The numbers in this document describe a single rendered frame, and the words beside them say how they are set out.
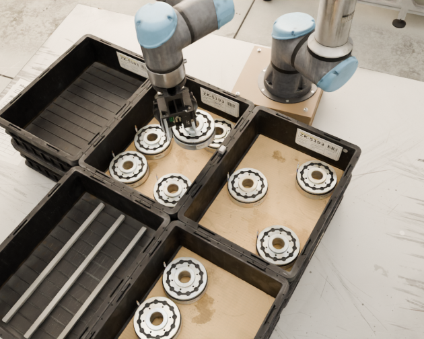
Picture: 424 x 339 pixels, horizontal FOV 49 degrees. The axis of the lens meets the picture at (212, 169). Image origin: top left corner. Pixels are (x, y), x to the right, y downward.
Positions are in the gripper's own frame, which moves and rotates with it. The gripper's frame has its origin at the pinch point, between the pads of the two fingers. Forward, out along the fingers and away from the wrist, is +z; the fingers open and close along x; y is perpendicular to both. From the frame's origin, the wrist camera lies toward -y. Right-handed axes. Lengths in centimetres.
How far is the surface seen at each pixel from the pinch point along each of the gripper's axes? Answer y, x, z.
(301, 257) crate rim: 35.9, 18.1, 8.0
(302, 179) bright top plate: 13.2, 27.2, 15.7
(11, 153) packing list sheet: -30, -53, 27
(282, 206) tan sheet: 17.7, 20.4, 18.2
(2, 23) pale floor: -197, -90, 97
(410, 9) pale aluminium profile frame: -122, 148, 96
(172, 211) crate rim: 17.5, -6.5, 6.8
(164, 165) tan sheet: -2.9, -6.4, 16.9
